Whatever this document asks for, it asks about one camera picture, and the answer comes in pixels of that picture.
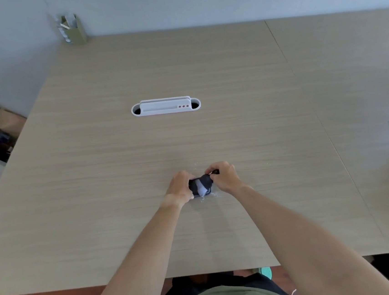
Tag person's left hand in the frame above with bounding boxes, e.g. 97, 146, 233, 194
162, 169, 198, 208

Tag person's right hand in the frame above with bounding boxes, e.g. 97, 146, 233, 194
204, 159, 245, 197

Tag black sock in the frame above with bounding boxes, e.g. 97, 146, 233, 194
187, 170, 222, 199

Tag person's right forearm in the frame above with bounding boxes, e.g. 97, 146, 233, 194
226, 170, 389, 295

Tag person's left forearm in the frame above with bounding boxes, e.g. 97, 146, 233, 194
74, 194, 195, 295

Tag black shorts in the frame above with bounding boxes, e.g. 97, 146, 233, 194
153, 265, 296, 295

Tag olive green pen holder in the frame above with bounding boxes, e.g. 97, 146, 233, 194
56, 13, 88, 47

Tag white cable grommet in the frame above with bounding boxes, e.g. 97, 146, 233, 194
130, 95, 202, 118

